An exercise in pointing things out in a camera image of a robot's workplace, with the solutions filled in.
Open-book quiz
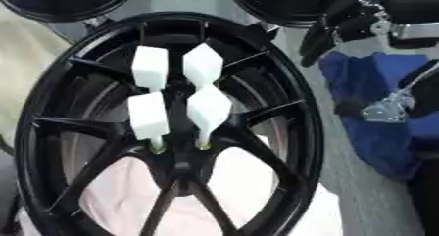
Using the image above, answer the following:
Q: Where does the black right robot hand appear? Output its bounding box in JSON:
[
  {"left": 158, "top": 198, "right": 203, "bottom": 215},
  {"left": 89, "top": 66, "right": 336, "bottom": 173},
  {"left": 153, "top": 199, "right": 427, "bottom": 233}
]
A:
[{"left": 298, "top": 0, "right": 439, "bottom": 123}]

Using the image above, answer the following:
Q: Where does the black round wheel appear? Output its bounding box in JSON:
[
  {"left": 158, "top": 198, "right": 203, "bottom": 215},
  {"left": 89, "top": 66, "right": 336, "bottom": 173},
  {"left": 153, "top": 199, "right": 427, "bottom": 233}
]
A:
[
  {"left": 224, "top": 0, "right": 357, "bottom": 29},
  {"left": 0, "top": 0, "right": 141, "bottom": 24}
]

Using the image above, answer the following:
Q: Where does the black spoked wheel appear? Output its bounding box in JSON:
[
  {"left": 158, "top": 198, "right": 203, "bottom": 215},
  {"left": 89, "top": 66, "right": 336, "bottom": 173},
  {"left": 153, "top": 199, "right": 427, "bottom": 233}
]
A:
[{"left": 14, "top": 11, "right": 328, "bottom": 236}]

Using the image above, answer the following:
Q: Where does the white pin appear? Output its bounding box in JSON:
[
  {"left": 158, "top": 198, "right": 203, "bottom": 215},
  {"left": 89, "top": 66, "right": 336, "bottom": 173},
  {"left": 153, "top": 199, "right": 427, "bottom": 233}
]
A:
[
  {"left": 181, "top": 42, "right": 226, "bottom": 88},
  {"left": 130, "top": 45, "right": 171, "bottom": 93},
  {"left": 126, "top": 91, "right": 171, "bottom": 155},
  {"left": 185, "top": 84, "right": 235, "bottom": 151}
]

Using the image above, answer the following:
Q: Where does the blue cloth bundle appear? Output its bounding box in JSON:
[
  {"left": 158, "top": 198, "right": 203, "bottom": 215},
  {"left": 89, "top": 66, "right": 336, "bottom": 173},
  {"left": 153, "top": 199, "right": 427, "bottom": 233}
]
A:
[{"left": 317, "top": 50, "right": 439, "bottom": 182}]

